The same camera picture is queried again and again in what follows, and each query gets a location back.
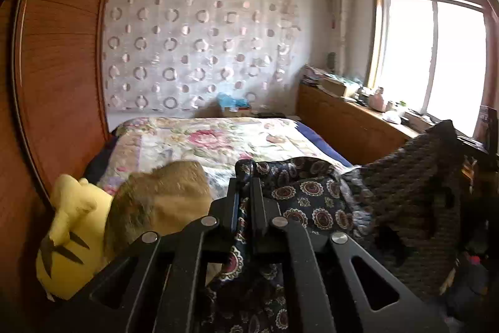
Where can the yellow plush toy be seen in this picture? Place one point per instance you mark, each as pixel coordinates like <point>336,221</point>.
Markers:
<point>70,223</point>

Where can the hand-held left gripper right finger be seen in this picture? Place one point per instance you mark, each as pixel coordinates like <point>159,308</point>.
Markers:
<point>255,208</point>

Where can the wooden sideboard cabinet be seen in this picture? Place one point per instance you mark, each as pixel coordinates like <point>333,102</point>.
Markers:
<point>343,126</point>

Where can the dark cloth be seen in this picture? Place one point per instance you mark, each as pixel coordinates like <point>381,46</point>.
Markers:
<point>471,286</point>

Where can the brown fuzzy pillow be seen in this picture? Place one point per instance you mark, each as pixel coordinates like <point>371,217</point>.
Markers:
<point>156,200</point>

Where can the wooden slatted wardrobe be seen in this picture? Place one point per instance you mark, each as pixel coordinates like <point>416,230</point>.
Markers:
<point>58,64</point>

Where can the navy circle-print garment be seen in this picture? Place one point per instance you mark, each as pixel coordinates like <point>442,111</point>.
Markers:
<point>312,196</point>

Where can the stack of papers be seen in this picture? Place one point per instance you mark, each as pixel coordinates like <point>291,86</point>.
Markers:
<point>312,74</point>

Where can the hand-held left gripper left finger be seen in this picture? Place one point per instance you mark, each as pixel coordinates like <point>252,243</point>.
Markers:
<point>233,208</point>

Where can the white wrapped pipe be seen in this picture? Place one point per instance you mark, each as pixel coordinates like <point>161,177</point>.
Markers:
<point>342,21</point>

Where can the pink bottle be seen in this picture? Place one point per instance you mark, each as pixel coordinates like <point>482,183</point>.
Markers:
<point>379,101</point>

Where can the pale pink pouch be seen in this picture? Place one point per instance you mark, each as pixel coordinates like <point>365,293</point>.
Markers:
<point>391,117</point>

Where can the wooden-framed window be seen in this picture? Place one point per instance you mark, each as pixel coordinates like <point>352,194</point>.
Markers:
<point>429,52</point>

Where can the cardboard box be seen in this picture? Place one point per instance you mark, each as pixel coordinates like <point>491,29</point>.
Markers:
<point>335,87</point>

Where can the blue bag by wall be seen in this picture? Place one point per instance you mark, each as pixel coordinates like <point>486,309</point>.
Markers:
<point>234,106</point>

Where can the floral patchwork quilt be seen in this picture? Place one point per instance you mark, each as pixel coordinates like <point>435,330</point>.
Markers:
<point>195,138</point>

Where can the circle-patterned wall curtain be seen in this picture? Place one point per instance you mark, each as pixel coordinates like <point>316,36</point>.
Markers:
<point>195,44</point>

